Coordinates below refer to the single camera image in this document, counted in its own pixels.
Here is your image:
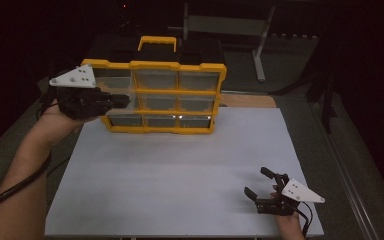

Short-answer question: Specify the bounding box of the white table sheet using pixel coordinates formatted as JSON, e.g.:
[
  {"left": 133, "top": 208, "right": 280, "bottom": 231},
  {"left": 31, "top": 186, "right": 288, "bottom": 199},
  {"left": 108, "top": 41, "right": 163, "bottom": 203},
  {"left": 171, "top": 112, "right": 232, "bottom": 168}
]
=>
[{"left": 44, "top": 106, "right": 324, "bottom": 238}]

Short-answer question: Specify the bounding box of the person's left hand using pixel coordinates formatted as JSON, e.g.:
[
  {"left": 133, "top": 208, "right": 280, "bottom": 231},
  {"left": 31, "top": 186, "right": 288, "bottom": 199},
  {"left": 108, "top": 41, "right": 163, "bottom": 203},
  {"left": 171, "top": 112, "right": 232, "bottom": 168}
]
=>
[{"left": 38, "top": 99, "right": 99, "bottom": 145}]

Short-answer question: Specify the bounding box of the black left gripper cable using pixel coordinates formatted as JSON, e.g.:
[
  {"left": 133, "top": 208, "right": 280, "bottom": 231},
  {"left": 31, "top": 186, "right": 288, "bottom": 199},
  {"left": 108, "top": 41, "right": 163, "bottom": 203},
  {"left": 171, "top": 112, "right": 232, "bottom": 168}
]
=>
[{"left": 0, "top": 99, "right": 61, "bottom": 222}]

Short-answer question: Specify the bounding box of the yellow plastic drawer organizer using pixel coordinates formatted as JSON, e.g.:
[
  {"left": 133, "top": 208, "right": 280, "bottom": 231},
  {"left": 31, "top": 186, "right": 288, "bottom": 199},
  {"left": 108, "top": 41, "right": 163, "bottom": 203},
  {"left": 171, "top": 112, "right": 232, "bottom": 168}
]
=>
[{"left": 80, "top": 35, "right": 228, "bottom": 135}]

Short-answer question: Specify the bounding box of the set of clear organizer drawers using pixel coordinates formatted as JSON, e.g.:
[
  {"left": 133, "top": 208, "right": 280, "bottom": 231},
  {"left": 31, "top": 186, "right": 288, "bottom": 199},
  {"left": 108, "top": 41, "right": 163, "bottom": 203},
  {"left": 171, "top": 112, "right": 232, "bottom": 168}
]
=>
[{"left": 93, "top": 68, "right": 220, "bottom": 129}]

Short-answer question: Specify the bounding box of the translucent plastic drawer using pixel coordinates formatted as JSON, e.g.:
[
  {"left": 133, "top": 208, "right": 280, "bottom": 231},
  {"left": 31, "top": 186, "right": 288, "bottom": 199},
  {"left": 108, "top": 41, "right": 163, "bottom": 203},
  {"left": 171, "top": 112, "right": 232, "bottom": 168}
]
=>
[{"left": 93, "top": 75, "right": 138, "bottom": 111}]

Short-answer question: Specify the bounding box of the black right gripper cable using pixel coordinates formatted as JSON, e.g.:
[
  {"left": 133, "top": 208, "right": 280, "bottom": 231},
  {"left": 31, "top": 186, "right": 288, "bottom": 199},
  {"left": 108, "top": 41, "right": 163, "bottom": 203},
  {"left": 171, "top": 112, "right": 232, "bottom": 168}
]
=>
[{"left": 294, "top": 200, "right": 315, "bottom": 239}]

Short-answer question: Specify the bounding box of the black storage case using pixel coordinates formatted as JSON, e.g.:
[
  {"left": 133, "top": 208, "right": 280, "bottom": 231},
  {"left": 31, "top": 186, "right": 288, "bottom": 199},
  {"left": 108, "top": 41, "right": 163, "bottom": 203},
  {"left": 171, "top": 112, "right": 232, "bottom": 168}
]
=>
[{"left": 85, "top": 33, "right": 226, "bottom": 66}]

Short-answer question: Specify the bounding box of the grey metal stand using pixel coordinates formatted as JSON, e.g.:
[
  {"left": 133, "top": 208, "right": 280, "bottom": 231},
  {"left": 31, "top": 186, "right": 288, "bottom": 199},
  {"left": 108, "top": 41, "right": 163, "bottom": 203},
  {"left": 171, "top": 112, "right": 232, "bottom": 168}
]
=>
[{"left": 168, "top": 2, "right": 278, "bottom": 83}]

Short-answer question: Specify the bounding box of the person's right hand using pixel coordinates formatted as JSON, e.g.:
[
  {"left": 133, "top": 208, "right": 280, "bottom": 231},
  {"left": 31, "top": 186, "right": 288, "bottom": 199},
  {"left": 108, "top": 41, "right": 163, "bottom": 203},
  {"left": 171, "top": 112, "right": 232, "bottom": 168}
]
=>
[{"left": 269, "top": 184, "right": 304, "bottom": 225}]

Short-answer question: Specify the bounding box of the aluminium table rail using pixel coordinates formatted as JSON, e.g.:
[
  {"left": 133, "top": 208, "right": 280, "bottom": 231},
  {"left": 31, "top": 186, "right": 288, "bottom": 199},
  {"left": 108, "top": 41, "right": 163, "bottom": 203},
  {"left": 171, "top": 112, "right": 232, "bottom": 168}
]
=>
[{"left": 309, "top": 101, "right": 381, "bottom": 240}]

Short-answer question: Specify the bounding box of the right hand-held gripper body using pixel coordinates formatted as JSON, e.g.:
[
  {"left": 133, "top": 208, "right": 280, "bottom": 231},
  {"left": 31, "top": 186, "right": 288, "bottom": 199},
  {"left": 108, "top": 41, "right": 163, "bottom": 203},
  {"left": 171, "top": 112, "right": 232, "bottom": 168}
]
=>
[{"left": 254, "top": 173, "right": 326, "bottom": 217}]

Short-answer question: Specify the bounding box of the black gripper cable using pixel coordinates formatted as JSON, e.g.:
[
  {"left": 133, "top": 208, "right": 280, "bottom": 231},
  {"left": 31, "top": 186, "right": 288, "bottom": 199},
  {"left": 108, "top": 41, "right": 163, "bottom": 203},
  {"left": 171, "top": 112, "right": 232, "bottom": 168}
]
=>
[
  {"left": 294, "top": 200, "right": 315, "bottom": 239},
  {"left": 0, "top": 99, "right": 61, "bottom": 222}
]

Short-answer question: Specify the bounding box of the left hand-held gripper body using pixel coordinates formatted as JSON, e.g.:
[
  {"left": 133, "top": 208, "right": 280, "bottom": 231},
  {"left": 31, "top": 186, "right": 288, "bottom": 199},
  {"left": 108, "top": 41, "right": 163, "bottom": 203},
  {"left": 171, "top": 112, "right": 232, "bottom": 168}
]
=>
[{"left": 48, "top": 63, "right": 116, "bottom": 121}]

